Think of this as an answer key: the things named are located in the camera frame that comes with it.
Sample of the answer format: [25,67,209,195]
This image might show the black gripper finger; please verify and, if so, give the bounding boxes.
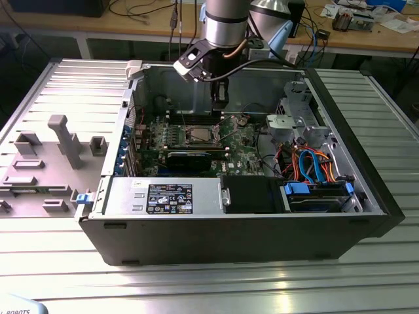
[211,81,220,111]
[219,81,230,111]

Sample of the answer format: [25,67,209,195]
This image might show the metal socket cover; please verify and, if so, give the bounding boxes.
[212,114,242,143]

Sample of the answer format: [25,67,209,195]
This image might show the silver CPU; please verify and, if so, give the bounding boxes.
[189,127,213,142]

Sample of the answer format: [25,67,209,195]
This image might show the RAM slot white clips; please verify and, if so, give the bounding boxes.
[166,116,226,122]

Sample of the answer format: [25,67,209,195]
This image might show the CPU socket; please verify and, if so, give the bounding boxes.
[183,124,222,147]

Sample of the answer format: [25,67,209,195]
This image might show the copper CPU cooler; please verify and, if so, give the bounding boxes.
[332,9,354,33]

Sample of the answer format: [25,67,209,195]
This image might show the green motherboard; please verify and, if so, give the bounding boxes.
[132,113,266,179]

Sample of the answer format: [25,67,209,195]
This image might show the green RAM stick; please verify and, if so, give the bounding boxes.
[141,146,229,154]

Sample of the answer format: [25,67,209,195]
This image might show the metal drive cage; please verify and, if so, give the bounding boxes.
[264,80,331,147]

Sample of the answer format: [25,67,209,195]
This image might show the white plastic case latch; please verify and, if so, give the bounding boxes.
[126,60,144,80]

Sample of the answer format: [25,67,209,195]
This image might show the black plastic disk bay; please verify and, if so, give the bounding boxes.
[221,175,284,215]

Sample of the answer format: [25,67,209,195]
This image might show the black upright box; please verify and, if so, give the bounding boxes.
[287,0,307,39]

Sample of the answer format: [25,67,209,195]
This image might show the grey power supply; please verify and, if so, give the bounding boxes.
[107,178,227,217]

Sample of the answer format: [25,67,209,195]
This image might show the wooden workbench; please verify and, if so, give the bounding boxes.
[0,0,419,60]

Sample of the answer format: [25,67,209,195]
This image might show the hard disk blue carrier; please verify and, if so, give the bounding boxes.
[283,181,356,213]

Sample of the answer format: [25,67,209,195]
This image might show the black PC case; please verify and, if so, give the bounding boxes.
[77,60,406,266]

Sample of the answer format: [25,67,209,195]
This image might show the metal component box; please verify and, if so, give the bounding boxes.
[352,12,374,33]

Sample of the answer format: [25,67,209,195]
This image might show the blue plastic latch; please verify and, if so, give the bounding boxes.
[75,192,94,206]

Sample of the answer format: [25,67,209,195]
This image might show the black flat device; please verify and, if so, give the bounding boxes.
[8,0,106,19]

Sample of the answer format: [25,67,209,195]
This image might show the grey parts rack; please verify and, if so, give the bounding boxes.
[0,114,109,218]

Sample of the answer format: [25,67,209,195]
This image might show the pale blue teach pendant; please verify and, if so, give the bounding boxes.
[0,292,50,314]

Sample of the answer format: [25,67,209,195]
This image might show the thin black wire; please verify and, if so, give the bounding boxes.
[242,102,269,116]

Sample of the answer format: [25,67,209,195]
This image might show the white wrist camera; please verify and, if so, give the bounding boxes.
[172,39,213,83]

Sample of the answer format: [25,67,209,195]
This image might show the black camera cable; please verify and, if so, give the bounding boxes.
[198,58,297,82]

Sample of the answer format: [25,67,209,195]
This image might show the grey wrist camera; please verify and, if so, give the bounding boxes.
[246,35,273,60]

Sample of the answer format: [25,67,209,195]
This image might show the orange wire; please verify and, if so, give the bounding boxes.
[281,145,344,184]

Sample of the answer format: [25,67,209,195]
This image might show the blue flat wire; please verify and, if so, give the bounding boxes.
[298,147,330,184]

